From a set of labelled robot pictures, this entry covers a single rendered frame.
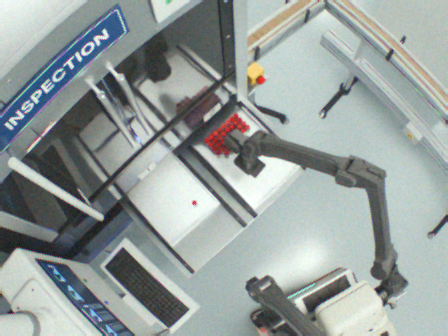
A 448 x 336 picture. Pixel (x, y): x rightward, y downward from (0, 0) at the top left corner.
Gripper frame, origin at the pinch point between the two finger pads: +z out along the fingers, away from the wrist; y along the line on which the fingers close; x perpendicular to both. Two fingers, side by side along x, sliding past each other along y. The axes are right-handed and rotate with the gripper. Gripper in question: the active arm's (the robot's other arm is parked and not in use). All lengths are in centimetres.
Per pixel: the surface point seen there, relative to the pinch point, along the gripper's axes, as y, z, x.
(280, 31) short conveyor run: 32, 5, -64
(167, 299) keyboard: -6, 21, 61
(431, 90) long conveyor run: -45, 6, -94
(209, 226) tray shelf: 0.1, 14.3, 24.3
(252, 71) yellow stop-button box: 24.6, -3.5, -33.0
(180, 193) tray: 17.6, 13.5, 21.5
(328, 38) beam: 21, 42, -103
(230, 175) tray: 6.9, 13.1, 3.2
